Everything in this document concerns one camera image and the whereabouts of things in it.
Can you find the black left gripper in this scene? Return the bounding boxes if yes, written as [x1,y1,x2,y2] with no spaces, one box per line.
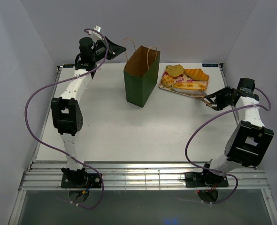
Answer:
[92,37,127,63]

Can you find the metal tongs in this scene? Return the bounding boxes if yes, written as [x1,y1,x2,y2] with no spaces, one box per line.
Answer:
[195,92,216,104]

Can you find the orange croissant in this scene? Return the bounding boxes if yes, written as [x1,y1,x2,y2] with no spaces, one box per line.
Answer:
[184,68,209,81]

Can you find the green paper bag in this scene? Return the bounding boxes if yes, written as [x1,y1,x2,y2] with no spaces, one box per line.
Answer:
[123,46,161,108]

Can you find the long sandwich bread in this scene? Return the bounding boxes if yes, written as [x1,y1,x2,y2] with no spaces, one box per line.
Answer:
[172,82,207,95]

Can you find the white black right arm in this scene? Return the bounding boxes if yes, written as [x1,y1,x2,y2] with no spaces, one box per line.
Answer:
[200,78,274,186]

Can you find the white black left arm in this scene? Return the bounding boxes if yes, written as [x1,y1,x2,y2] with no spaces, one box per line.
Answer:
[51,37,126,188]

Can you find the sliced brown bread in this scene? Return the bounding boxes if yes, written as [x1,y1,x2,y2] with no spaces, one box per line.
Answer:
[165,64,184,79]

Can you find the floral tray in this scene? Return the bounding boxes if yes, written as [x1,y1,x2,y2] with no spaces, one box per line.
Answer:
[159,64,210,98]

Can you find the blue label right corner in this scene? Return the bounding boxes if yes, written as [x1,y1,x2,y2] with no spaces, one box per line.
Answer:
[202,63,219,68]

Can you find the blue label corner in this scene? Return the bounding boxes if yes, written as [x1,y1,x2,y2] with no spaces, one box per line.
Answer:
[202,63,219,68]
[62,64,75,68]

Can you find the blue label left corner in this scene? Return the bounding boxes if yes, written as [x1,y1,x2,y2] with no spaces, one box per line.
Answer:
[62,64,75,68]

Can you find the round scored bun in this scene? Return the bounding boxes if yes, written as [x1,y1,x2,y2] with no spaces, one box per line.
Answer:
[161,75,174,88]

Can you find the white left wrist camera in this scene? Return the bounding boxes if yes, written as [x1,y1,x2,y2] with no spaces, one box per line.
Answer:
[92,25,103,42]

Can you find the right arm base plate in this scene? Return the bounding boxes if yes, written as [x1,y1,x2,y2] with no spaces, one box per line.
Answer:
[181,172,229,188]

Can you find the aluminium frame rails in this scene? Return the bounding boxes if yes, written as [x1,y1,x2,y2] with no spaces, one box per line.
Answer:
[19,162,270,191]

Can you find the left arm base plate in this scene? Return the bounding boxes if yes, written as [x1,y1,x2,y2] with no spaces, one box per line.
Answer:
[60,173,102,188]

